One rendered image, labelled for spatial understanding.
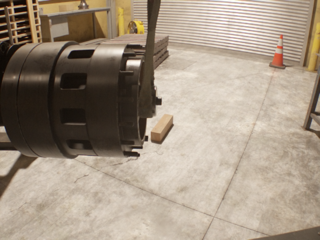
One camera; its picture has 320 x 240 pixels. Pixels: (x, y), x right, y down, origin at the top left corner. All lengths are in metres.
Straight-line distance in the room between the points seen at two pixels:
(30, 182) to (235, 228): 1.59
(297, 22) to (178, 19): 2.96
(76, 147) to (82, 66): 0.33
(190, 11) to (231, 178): 5.16
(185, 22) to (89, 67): 5.79
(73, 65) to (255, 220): 1.44
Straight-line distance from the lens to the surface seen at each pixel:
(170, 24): 6.83
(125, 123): 0.88
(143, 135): 1.18
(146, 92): 1.02
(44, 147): 1.06
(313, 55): 5.82
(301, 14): 6.07
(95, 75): 0.91
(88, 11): 6.27
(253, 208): 1.83
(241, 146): 2.42
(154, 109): 1.05
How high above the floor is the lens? 1.30
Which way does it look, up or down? 28 degrees down
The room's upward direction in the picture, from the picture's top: straight up
